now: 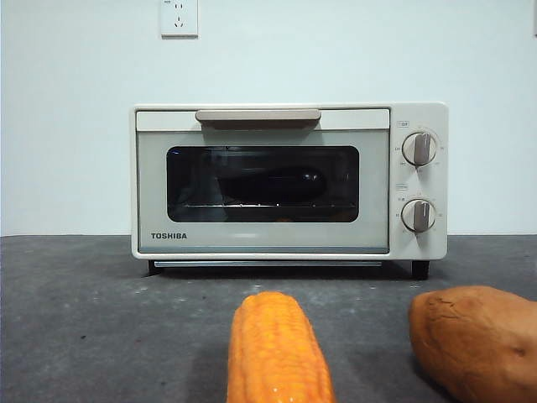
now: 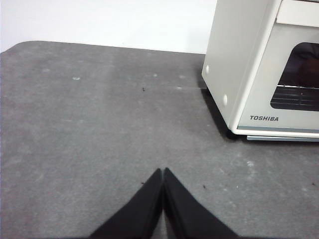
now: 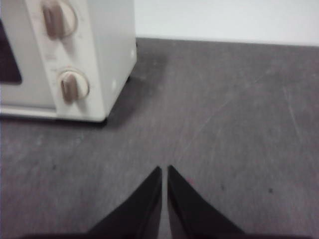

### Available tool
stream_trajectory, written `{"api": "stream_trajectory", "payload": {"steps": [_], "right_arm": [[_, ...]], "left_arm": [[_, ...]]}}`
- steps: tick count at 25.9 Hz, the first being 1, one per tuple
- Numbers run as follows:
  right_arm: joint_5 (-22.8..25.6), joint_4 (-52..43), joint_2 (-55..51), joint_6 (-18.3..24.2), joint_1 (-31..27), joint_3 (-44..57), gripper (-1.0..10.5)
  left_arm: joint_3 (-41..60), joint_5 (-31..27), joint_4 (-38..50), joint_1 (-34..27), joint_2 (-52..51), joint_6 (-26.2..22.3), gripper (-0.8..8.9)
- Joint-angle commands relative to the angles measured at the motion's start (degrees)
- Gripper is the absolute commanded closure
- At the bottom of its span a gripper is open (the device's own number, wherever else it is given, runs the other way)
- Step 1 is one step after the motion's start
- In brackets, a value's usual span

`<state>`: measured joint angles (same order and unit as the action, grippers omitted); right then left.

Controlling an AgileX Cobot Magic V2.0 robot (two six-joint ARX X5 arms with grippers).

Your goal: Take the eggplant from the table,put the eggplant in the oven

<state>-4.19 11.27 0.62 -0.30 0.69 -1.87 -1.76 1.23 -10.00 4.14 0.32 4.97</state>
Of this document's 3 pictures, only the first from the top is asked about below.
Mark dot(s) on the purple eggplant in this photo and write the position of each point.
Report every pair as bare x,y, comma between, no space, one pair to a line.
272,182

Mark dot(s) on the oven door with glass window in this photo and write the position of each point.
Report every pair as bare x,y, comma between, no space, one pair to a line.
260,239

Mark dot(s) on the oven timer knob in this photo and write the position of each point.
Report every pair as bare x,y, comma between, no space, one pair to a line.
418,216

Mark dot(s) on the oven temperature knob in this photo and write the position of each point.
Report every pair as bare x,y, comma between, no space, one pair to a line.
419,148

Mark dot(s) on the white Toshiba toaster oven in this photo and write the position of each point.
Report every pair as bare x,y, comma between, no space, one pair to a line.
436,252

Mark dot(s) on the orange corn cob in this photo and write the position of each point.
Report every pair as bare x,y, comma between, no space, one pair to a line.
277,348

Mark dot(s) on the brown sweet potato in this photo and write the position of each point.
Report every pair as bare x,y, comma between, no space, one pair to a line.
474,340

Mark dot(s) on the white wall socket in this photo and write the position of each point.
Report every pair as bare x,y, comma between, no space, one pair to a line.
179,21

